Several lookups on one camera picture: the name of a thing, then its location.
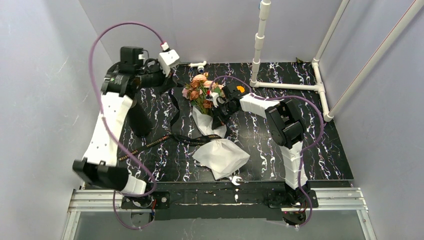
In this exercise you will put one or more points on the small white pipe fitting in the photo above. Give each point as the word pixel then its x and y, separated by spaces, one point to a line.
pixel 200 66

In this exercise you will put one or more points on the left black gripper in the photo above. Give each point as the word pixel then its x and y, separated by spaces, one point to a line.
pixel 168 81

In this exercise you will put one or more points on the aluminium frame rail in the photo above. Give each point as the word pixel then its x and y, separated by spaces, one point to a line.
pixel 341 215

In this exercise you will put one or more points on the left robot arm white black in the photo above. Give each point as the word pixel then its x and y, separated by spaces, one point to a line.
pixel 122 81

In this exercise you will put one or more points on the silver open-end wrench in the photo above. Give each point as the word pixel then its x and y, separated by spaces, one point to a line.
pixel 235 180

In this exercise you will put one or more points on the black cylindrical vase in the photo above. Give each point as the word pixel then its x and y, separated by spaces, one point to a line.
pixel 138 120

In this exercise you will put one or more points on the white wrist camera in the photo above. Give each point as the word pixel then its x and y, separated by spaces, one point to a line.
pixel 168 60
pixel 213 98

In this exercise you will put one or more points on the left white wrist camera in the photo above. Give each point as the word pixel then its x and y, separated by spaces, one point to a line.
pixel 168 60

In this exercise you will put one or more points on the orange round object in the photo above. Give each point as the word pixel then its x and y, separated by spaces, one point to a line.
pixel 240 88

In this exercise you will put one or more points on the white wrapping paper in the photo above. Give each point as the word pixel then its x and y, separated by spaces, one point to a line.
pixel 222 156

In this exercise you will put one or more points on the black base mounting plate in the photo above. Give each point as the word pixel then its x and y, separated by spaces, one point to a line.
pixel 221 200

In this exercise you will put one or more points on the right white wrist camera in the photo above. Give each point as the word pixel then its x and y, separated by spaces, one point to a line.
pixel 213 98

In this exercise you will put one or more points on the pink orange flower bunch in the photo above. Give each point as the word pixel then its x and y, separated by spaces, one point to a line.
pixel 196 92

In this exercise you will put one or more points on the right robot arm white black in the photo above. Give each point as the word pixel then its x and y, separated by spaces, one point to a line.
pixel 284 125

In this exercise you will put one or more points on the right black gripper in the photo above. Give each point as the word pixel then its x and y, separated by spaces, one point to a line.
pixel 224 105

